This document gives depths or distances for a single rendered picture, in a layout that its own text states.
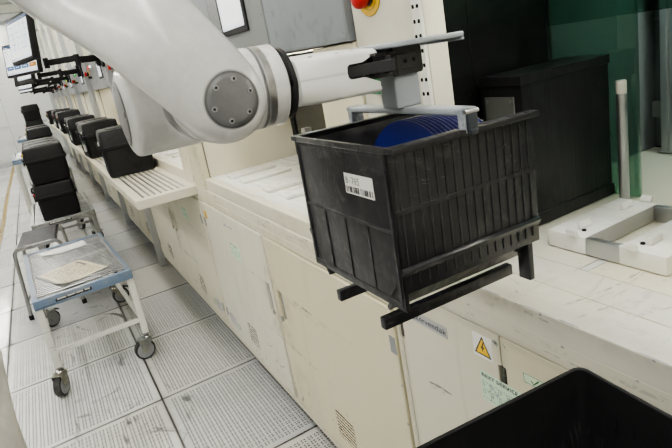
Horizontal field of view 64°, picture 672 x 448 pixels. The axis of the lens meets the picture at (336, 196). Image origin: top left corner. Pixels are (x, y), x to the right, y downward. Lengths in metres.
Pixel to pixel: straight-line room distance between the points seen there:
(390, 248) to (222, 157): 1.80
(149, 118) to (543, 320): 0.60
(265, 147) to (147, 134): 1.89
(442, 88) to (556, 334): 0.40
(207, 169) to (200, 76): 1.87
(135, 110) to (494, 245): 0.41
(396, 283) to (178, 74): 0.31
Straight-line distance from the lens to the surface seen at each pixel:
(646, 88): 1.66
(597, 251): 1.00
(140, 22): 0.45
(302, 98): 0.56
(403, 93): 0.65
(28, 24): 3.63
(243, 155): 2.35
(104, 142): 3.18
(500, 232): 0.65
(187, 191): 2.48
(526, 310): 0.86
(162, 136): 0.52
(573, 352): 0.83
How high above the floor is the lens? 1.28
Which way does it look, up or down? 15 degrees down
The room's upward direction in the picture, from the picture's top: 10 degrees counter-clockwise
